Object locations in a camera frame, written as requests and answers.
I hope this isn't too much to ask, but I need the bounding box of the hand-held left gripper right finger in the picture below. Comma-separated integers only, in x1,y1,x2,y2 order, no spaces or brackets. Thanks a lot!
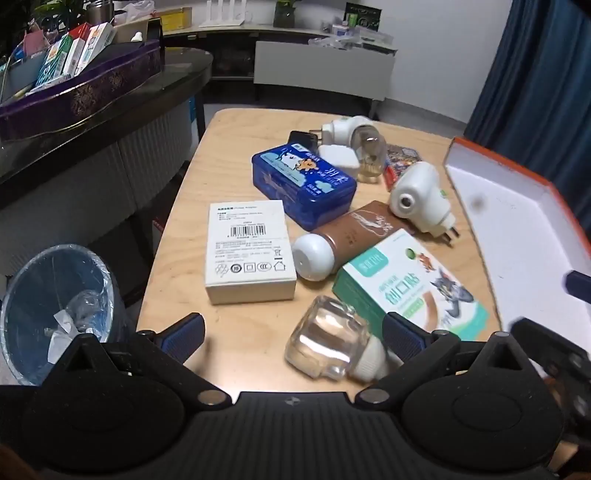
355,311,550,409

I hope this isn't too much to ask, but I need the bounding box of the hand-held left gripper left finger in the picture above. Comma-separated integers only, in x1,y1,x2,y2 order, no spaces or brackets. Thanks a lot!
45,313,232,410

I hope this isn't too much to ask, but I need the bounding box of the green white bandage box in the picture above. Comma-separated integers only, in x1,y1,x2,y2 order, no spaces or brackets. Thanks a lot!
332,228,490,342

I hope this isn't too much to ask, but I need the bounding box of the clear glass bottle white cap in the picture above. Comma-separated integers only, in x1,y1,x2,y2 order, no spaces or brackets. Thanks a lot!
284,295,391,383

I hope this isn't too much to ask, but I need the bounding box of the orange white cardboard box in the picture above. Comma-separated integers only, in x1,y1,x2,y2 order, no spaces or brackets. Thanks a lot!
443,137,591,340

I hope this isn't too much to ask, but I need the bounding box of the white adapter box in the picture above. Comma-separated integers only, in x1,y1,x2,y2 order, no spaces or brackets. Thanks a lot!
205,200,297,305

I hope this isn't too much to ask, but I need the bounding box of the brown tube white cap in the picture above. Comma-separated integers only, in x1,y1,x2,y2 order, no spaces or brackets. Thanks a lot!
291,200,409,281

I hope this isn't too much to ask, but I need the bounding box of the dark red playing card box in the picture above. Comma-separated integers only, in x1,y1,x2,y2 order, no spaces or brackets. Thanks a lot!
383,144,423,192

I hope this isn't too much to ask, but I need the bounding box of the blue tin box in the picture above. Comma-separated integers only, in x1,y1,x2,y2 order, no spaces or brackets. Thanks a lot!
252,142,358,232

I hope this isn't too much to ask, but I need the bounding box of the white charger cube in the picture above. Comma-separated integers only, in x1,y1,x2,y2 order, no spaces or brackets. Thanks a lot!
318,144,360,172

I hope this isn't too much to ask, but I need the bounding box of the white plug-in repeller with bottle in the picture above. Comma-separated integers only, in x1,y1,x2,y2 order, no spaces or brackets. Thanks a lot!
320,115,387,183

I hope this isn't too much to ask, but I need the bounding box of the black charger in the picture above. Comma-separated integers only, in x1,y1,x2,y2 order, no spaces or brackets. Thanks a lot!
288,130,321,151

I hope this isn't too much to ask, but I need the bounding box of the blue trash bin plastic liner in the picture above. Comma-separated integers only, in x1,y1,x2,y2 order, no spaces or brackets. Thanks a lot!
0,244,139,386

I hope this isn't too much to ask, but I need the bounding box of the black curved desk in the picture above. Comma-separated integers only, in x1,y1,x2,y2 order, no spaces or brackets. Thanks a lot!
0,46,214,278

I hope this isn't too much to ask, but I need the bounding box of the blue curtain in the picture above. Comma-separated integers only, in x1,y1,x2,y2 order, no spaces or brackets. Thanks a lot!
464,0,591,232

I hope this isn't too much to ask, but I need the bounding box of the purple patterned box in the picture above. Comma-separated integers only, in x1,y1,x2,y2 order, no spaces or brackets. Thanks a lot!
0,39,162,141

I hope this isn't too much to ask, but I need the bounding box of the white media console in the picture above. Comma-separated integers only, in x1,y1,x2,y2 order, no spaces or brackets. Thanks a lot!
161,23,398,116

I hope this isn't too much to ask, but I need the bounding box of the clear plastic packaging pile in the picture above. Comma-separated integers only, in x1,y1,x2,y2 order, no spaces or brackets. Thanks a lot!
309,23,398,52

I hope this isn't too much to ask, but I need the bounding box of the group of medicine boxes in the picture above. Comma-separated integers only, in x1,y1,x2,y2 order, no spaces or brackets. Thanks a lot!
9,21,118,93

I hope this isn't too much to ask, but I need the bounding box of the yellow cardboard box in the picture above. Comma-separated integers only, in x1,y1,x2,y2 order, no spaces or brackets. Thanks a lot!
161,7,194,31

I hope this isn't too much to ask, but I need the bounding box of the black green box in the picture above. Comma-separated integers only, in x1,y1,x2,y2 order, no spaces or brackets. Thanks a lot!
345,2,382,31

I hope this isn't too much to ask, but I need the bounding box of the white router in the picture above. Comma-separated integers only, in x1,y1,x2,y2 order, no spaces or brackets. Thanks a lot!
205,0,247,28

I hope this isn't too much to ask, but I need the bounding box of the white plastic bag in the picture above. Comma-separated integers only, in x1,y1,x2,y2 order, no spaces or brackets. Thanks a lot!
124,0,155,19

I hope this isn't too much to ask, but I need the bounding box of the steel tumbler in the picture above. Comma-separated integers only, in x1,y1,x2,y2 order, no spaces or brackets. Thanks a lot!
88,0,114,24

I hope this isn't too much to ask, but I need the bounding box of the green plant in glass vase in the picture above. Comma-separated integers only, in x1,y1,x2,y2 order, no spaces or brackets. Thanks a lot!
273,0,302,27

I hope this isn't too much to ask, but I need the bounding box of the leafy green plant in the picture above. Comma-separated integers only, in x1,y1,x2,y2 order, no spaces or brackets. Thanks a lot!
34,0,88,24

